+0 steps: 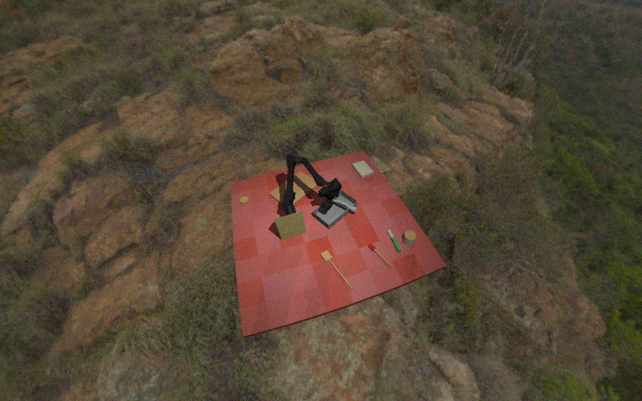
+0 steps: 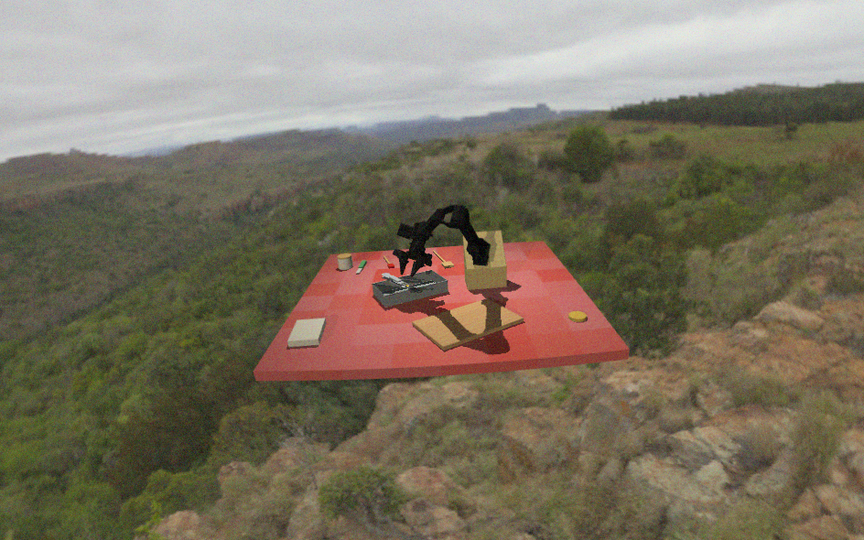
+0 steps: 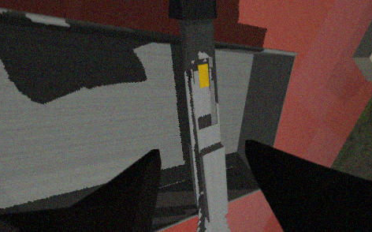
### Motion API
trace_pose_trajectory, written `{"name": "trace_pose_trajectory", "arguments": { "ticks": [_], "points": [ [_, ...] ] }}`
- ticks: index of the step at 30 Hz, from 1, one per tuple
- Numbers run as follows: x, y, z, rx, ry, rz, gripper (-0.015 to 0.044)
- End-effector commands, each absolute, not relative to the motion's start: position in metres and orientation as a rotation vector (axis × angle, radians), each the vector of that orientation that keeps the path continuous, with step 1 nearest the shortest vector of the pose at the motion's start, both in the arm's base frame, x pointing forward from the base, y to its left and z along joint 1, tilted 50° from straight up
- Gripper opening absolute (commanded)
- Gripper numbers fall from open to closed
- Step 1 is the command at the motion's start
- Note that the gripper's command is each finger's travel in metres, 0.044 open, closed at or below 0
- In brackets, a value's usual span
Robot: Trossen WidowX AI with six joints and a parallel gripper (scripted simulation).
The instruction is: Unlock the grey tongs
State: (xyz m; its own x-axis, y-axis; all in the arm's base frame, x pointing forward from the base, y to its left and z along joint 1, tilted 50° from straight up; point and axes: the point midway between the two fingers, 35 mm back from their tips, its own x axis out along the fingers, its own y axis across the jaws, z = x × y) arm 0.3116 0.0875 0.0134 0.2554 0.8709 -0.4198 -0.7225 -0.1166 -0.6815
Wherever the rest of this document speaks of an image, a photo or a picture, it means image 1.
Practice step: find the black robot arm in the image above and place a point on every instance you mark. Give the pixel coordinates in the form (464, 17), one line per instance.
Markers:
(289, 195)

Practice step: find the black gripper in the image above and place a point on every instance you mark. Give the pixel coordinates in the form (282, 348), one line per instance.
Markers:
(327, 204)

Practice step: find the grey cylinder with tan lid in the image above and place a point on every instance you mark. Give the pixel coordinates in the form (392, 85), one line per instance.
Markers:
(409, 237)

